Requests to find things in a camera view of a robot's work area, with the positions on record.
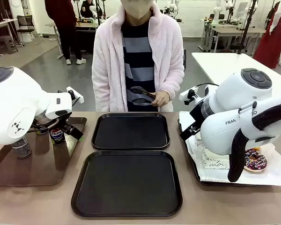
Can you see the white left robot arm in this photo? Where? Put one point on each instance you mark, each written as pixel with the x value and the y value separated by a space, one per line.
pixel 14 98

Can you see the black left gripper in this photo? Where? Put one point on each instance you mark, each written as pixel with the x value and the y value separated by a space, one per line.
pixel 64 122

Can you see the person in dark red top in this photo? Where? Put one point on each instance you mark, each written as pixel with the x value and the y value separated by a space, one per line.
pixel 65 23

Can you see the grey plastic stool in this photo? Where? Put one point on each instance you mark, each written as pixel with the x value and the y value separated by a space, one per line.
pixel 7 42

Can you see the person's right forearm pink sleeve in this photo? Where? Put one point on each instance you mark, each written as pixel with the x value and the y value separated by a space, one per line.
pixel 100 93

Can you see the grey black Pepsi can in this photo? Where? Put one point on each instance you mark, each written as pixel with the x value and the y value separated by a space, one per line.
pixel 22 150

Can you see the person's left forearm pink sleeve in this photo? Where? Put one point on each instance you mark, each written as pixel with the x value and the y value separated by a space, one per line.
pixel 175 82

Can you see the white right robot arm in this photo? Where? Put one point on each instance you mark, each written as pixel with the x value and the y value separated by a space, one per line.
pixel 224 131

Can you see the black office chair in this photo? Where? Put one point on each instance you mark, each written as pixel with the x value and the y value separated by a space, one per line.
pixel 25 23

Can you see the black serving tongs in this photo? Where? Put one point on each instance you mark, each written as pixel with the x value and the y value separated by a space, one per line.
pixel 137 89

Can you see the beige face mask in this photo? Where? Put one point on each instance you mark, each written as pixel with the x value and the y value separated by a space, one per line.
pixel 135 9

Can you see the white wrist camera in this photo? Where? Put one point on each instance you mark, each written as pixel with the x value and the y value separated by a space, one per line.
pixel 186 93
pixel 79 97

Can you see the chocolate sprinkle donut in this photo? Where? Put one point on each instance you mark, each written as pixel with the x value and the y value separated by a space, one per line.
pixel 260 165

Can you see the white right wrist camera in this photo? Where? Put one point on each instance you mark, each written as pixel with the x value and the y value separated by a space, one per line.
pixel 186 93

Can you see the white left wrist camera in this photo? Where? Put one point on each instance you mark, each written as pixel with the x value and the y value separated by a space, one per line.
pixel 79 97

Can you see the black pole stand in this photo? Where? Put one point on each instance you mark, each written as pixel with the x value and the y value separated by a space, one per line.
pixel 246 28

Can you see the white paper-lined tray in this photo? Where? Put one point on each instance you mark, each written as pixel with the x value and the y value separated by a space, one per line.
pixel 271 168

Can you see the brown plastic tray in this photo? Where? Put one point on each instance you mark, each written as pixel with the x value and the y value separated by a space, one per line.
pixel 37 164

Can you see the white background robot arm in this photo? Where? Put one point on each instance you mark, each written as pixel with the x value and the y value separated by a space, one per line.
pixel 217 11

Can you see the red dress on mannequin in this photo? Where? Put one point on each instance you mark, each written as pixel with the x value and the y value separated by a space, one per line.
pixel 269 42

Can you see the person's left hand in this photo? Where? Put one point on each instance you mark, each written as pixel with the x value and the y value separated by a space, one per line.
pixel 162 98

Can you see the seated person in black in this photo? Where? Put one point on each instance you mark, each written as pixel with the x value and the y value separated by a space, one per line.
pixel 85 8

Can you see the person in pink jacket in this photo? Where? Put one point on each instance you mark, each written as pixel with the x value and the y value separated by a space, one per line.
pixel 107 58

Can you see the black tray under paper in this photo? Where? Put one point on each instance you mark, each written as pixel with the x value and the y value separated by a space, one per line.
pixel 197 178

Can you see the small black square tray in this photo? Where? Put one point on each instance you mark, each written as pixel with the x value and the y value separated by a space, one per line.
pixel 131 131

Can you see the black green Pepsi can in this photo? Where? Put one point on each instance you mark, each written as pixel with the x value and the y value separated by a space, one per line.
pixel 57 136

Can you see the white lab bench table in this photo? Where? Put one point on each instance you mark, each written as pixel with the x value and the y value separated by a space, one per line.
pixel 227 31

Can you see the grey work table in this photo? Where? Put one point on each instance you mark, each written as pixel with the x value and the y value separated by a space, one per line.
pixel 86 25

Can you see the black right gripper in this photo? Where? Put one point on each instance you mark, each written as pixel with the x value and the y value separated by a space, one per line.
pixel 196 114

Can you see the large black square tray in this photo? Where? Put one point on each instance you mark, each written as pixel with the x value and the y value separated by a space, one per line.
pixel 126 182

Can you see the empty white paper box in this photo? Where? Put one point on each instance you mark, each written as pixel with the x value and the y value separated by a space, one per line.
pixel 213 161

